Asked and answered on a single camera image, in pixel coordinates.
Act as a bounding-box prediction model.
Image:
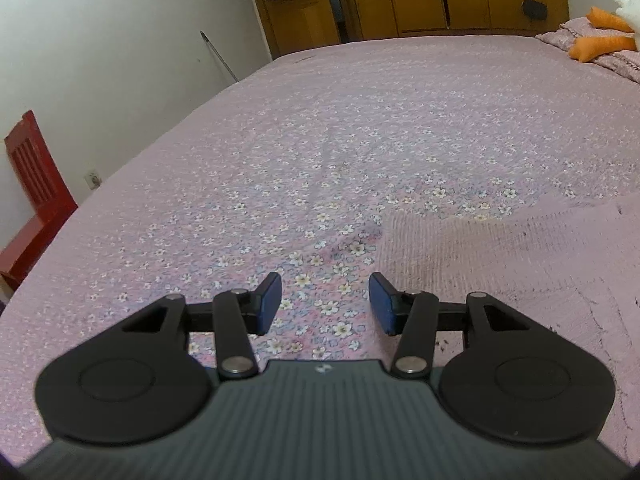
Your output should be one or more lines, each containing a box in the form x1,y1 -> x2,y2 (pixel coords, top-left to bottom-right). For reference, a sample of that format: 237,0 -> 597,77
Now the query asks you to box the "thin metal rod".
200,30 -> 240,84

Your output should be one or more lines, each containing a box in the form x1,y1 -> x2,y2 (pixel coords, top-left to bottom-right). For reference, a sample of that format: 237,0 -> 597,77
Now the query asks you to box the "white and orange plush toy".
569,0 -> 640,64

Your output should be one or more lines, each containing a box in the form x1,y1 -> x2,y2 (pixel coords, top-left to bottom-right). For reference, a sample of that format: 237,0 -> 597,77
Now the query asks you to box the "red wooden chair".
0,110 -> 79,303

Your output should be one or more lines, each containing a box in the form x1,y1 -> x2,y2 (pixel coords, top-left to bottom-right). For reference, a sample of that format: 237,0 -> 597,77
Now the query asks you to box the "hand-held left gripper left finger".
120,272 -> 284,380

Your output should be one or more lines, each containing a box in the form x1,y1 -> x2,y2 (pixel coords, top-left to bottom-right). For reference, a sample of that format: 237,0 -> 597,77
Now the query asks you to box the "pink quilted blanket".
535,16 -> 640,85

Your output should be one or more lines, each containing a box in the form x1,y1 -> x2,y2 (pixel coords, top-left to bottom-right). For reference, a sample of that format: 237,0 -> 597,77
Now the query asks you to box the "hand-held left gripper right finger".
368,272 -> 532,380

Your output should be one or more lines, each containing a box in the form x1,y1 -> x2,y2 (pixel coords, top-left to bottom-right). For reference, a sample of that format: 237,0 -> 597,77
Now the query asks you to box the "lilac knit cardigan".
377,199 -> 640,466

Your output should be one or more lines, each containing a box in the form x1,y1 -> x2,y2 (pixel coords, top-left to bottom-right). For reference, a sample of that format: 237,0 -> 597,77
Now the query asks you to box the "small black bag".
521,0 -> 549,22

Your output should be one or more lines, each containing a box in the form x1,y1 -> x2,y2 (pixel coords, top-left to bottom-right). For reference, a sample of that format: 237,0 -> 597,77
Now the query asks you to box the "wooden wardrobe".
242,0 -> 571,60

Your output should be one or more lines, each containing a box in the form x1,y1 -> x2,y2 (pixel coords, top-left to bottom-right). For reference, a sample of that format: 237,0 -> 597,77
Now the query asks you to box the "floral pink bedspread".
0,35 -> 640,466

